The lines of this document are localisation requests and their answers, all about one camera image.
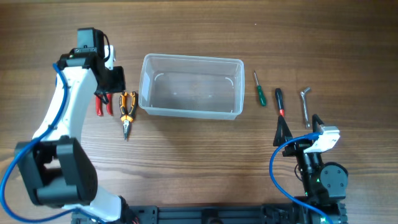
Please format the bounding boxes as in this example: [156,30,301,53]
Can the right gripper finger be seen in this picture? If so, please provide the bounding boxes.
[312,114,324,133]
[273,115,293,146]

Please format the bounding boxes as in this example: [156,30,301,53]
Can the blue cable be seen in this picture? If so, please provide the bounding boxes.
[269,131,335,224]
[0,63,103,224]

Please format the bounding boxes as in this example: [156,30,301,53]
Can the red handled pruning shears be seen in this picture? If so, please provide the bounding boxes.
[96,93,114,116]

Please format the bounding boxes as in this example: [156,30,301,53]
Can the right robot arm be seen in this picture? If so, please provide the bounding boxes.
[269,114,348,223]

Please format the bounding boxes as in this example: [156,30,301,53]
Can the green handled screwdriver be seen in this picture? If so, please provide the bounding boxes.
[253,70,267,106]

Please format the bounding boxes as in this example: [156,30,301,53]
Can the black red handled screwdriver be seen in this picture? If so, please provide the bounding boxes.
[275,88,285,116]

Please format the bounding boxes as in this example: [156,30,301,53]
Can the orange black long-nose pliers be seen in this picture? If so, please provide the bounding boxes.
[119,91,138,141]

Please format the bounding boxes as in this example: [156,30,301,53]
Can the left blue cable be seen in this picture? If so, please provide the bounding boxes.
[0,63,103,224]

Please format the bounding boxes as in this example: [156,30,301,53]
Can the right blue cable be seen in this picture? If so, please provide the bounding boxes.
[269,131,335,224]

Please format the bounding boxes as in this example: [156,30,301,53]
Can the silver L-shaped socket wrench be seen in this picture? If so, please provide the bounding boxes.
[300,86,311,129]

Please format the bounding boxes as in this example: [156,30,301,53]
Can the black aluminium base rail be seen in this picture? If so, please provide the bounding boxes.
[70,203,348,224]

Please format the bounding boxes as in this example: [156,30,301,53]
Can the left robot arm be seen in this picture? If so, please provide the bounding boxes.
[11,27,134,223]

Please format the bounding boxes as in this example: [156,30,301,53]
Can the clear plastic container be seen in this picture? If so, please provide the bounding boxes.
[139,54,245,120]

